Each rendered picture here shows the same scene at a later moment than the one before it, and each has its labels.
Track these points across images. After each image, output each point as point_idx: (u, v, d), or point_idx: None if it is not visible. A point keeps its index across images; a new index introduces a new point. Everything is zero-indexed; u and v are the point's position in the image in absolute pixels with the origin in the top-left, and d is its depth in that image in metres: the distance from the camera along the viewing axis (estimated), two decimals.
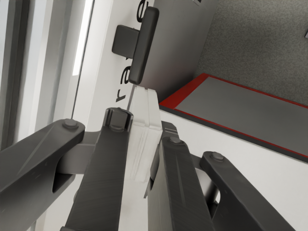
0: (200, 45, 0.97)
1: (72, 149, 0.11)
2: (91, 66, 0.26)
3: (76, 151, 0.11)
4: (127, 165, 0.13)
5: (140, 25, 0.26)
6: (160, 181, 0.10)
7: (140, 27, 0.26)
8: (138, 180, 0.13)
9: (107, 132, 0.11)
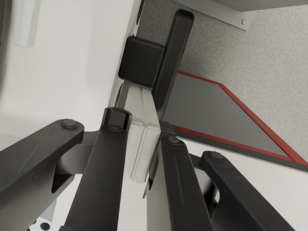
0: None
1: (71, 150, 0.11)
2: (93, 105, 0.16)
3: (75, 151, 0.11)
4: (125, 164, 0.13)
5: (168, 39, 0.17)
6: (159, 181, 0.10)
7: (167, 41, 0.17)
8: (136, 180, 0.13)
9: (106, 132, 0.11)
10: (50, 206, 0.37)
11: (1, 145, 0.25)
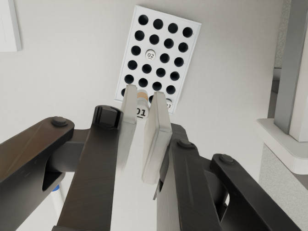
0: None
1: (61, 147, 0.11)
2: None
3: (65, 149, 0.11)
4: (117, 163, 0.13)
5: None
6: (169, 182, 0.10)
7: None
8: (147, 182, 0.13)
9: (97, 130, 0.11)
10: None
11: None
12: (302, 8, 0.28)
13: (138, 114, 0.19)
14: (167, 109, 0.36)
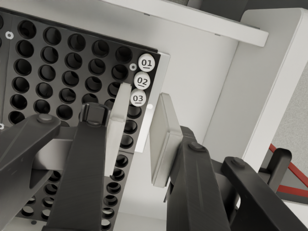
0: None
1: (46, 144, 0.11)
2: None
3: (51, 146, 0.11)
4: (106, 161, 0.13)
5: (274, 169, 0.24)
6: (179, 184, 0.10)
7: (272, 169, 0.25)
8: (157, 184, 0.13)
9: (85, 128, 0.11)
10: None
11: (118, 224, 0.32)
12: None
13: (145, 65, 0.20)
14: (140, 105, 0.21)
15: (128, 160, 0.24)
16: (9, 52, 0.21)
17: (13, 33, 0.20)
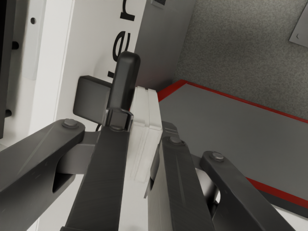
0: (176, 50, 0.90)
1: (72, 149, 0.11)
2: None
3: (76, 151, 0.11)
4: (127, 165, 0.13)
5: (112, 80, 0.17)
6: (160, 181, 0.10)
7: (113, 81, 0.18)
8: (138, 180, 0.13)
9: (107, 132, 0.11)
10: None
11: None
12: None
13: None
14: None
15: None
16: None
17: None
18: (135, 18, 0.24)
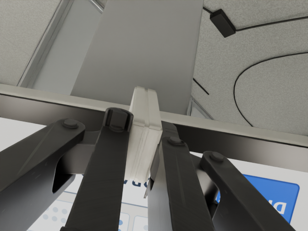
0: None
1: (72, 149, 0.11)
2: None
3: (76, 151, 0.11)
4: (127, 165, 0.13)
5: None
6: (160, 181, 0.10)
7: None
8: (138, 180, 0.13)
9: (107, 132, 0.11)
10: None
11: None
12: None
13: None
14: None
15: None
16: None
17: None
18: None
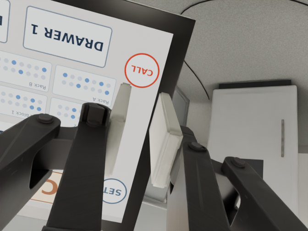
0: None
1: (46, 144, 0.11)
2: None
3: (51, 146, 0.11)
4: (106, 161, 0.13)
5: None
6: (179, 184, 0.10)
7: None
8: (157, 184, 0.13)
9: (84, 128, 0.11)
10: None
11: None
12: None
13: None
14: None
15: None
16: None
17: None
18: None
